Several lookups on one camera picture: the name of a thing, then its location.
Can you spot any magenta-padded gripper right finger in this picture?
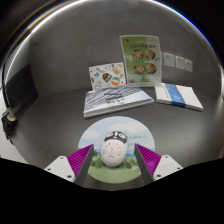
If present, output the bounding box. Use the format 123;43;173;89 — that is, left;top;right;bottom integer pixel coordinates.
132;143;184;187

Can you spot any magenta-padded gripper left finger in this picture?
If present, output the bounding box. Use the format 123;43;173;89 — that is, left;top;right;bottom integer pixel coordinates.
43;143;96;187

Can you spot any white panda-print computer mouse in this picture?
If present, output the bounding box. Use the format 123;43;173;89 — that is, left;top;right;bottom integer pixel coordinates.
99;129;129;168

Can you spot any round sky-print mouse pad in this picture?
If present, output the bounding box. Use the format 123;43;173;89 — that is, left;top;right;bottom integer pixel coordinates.
77;115;156;185

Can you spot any black clamp with beige knob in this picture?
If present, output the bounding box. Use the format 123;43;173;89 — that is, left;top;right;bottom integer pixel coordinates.
0;106;18;142

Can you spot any white book with blue band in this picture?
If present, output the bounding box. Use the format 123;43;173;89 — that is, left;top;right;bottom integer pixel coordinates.
154;82;204;112

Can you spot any grey striped-cover book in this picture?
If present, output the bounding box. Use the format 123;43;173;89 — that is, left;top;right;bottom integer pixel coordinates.
83;84;155;119

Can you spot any black upright panel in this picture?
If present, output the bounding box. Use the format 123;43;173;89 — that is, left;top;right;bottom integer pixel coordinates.
3;64;40;118

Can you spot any white sticker sheet card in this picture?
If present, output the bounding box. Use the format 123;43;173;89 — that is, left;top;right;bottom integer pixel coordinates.
88;61;128;92

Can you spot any acrylic stand with green menu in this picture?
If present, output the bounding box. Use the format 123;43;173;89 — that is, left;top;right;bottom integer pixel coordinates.
119;34;163;88

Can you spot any white wall socket group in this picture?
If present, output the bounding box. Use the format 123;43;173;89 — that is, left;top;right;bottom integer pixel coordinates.
162;51;194;73

